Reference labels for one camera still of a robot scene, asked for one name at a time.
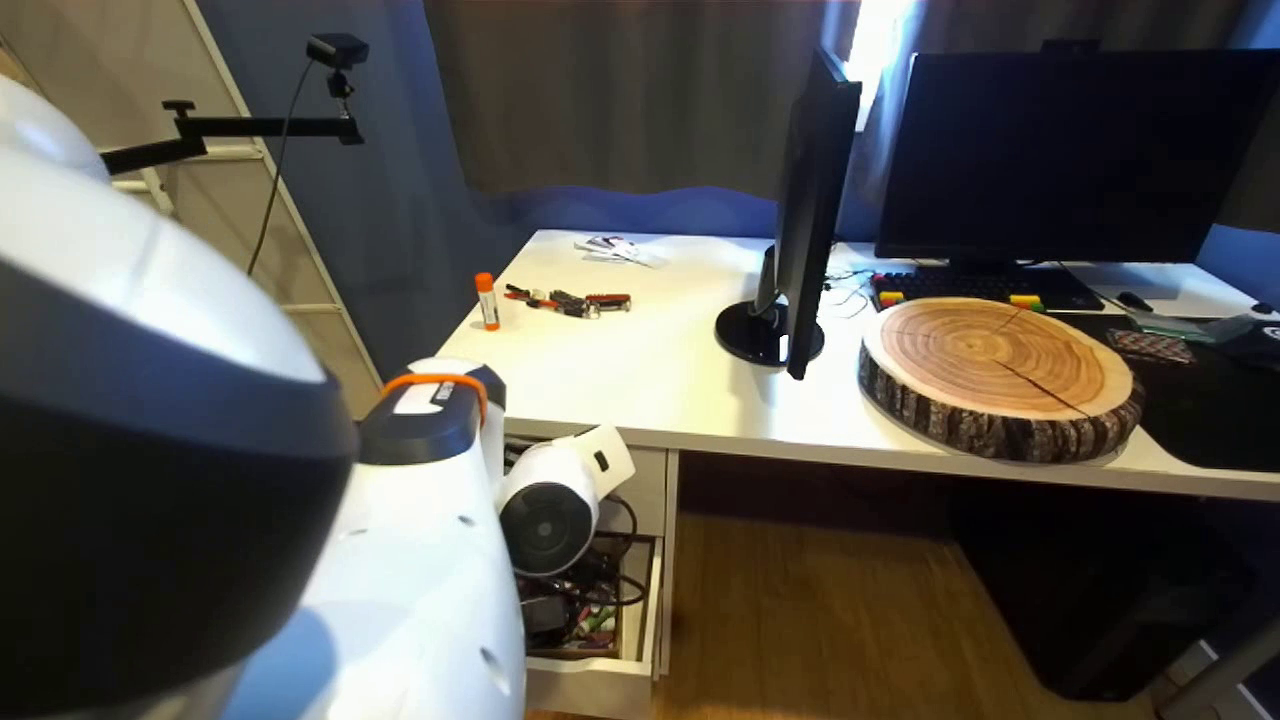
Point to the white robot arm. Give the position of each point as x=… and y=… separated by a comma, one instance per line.
x=189, y=517

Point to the white open drawer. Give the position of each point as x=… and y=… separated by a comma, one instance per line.
x=563, y=503

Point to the clutter in drawer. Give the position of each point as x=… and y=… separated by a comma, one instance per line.
x=583, y=611

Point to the keys and red knife cluster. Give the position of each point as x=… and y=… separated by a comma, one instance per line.
x=569, y=301

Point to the white paper cards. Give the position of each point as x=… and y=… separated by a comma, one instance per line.
x=608, y=249

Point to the small orange-capped bottle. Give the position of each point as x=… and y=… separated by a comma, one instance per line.
x=484, y=301

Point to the grey curtain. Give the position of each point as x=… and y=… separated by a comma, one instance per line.
x=672, y=115

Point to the side-on black monitor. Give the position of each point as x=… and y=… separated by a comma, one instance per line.
x=779, y=323

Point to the wood slice cushion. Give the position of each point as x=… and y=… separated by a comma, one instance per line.
x=996, y=382

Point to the large black monitor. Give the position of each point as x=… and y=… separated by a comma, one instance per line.
x=1070, y=155

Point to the white metal rack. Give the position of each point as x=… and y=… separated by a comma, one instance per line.
x=244, y=209

